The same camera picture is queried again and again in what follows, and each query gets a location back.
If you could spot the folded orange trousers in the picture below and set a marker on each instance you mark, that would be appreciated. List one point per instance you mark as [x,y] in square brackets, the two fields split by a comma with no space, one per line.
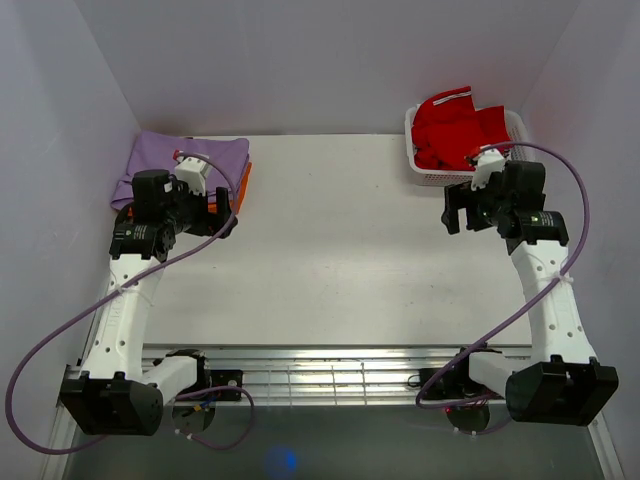
[241,191]

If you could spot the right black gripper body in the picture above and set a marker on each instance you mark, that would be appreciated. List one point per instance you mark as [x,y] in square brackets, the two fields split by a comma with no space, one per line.
[484,205]

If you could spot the aluminium frame rail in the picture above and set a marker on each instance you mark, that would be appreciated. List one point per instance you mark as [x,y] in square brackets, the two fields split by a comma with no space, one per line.
[344,376]

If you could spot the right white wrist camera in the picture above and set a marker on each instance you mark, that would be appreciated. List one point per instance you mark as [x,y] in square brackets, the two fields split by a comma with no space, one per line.
[486,161]

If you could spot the white plastic basket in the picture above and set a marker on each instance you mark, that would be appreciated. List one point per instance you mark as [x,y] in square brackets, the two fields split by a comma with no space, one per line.
[516,130]

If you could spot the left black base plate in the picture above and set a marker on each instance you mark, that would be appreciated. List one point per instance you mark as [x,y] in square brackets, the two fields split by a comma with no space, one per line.
[219,378]

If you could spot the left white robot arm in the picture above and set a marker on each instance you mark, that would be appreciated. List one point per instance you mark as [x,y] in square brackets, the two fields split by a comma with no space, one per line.
[113,394]

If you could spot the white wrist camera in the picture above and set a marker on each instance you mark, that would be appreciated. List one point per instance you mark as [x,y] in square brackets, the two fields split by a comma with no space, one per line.
[193,169]
[486,161]

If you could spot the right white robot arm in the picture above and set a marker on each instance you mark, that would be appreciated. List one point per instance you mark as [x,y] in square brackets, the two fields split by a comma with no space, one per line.
[563,382]

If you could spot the red trousers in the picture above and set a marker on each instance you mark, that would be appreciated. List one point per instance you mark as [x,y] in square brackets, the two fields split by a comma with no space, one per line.
[447,129]

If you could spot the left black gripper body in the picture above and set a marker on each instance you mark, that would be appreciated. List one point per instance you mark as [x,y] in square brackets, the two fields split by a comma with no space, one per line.
[189,212]

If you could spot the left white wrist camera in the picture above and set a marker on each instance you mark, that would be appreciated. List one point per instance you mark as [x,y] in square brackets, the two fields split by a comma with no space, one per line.
[193,169]

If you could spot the folded purple trousers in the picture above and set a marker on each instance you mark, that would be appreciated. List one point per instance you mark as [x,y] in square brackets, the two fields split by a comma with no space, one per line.
[152,151]

